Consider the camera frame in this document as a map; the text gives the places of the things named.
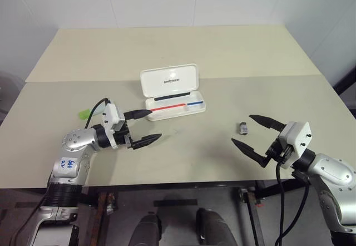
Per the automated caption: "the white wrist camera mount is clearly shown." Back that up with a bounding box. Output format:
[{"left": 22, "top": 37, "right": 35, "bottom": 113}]
[
  {"left": 101, "top": 104, "right": 125, "bottom": 149},
  {"left": 278, "top": 121, "right": 311, "bottom": 170}
]

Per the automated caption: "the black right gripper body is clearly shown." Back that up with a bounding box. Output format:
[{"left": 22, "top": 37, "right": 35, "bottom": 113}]
[{"left": 265, "top": 134, "right": 291, "bottom": 163}]

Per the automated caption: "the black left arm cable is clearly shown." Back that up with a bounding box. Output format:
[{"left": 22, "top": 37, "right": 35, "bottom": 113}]
[{"left": 85, "top": 98, "right": 111, "bottom": 130}]

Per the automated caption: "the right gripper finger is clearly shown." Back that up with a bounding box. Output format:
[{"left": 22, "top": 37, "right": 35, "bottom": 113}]
[
  {"left": 231, "top": 138, "right": 270, "bottom": 169},
  {"left": 249, "top": 114, "right": 285, "bottom": 133}
]

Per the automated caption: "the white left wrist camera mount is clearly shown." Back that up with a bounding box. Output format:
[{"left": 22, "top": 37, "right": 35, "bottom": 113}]
[{"left": 101, "top": 104, "right": 125, "bottom": 149}]

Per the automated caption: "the thin black pen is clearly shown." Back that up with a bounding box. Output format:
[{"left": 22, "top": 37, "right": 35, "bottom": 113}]
[{"left": 154, "top": 91, "right": 192, "bottom": 102}]

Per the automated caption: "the rusty metal bar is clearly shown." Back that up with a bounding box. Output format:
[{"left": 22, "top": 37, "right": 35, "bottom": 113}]
[{"left": 90, "top": 191, "right": 117, "bottom": 246}]

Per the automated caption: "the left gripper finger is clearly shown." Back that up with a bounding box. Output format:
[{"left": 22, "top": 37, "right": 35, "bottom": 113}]
[
  {"left": 130, "top": 133, "right": 163, "bottom": 150},
  {"left": 123, "top": 109, "right": 153, "bottom": 121}
]

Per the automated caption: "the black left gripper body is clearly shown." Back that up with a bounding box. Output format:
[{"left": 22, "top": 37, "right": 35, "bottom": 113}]
[{"left": 112, "top": 120, "right": 135, "bottom": 150}]

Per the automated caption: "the grey metal table leg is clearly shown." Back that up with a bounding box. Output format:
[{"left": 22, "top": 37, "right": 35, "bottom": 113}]
[{"left": 238, "top": 187, "right": 268, "bottom": 246}]

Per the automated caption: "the white plastic pencil case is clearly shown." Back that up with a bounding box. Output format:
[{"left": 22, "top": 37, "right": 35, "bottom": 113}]
[{"left": 139, "top": 63, "right": 208, "bottom": 122}]

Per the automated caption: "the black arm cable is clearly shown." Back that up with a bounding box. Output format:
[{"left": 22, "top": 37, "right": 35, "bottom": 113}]
[
  {"left": 85, "top": 98, "right": 111, "bottom": 130},
  {"left": 274, "top": 156, "right": 312, "bottom": 246}
]

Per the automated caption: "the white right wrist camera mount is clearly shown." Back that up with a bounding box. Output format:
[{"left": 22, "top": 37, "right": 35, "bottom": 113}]
[{"left": 278, "top": 121, "right": 311, "bottom": 170}]

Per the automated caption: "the dark rounded shape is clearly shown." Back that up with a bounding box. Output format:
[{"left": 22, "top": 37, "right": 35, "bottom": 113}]
[
  {"left": 130, "top": 211, "right": 163, "bottom": 246},
  {"left": 195, "top": 208, "right": 237, "bottom": 246}
]

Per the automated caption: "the black table frame bar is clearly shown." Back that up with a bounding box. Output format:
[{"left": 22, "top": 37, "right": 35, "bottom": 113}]
[{"left": 82, "top": 181, "right": 258, "bottom": 194}]

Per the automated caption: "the black flat strip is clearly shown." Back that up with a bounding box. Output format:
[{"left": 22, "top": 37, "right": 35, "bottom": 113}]
[{"left": 153, "top": 199, "right": 199, "bottom": 207}]

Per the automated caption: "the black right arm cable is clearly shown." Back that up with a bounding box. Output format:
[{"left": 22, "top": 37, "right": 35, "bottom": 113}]
[{"left": 274, "top": 156, "right": 312, "bottom": 246}]

